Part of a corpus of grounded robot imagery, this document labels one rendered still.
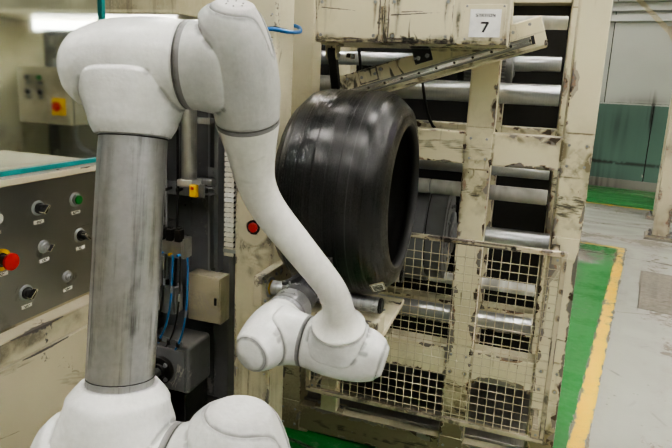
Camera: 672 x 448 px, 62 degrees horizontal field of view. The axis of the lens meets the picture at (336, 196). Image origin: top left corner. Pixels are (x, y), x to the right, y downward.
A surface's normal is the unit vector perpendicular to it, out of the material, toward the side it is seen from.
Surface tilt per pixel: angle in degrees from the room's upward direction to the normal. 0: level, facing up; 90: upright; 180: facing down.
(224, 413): 11
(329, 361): 104
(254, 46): 92
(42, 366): 90
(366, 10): 90
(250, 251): 90
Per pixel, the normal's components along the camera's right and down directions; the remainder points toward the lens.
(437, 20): -0.33, 0.17
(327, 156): -0.27, -0.28
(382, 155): 0.45, -0.21
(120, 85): -0.03, 0.12
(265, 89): 0.74, 0.34
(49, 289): 0.94, 0.11
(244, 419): 0.12, -0.99
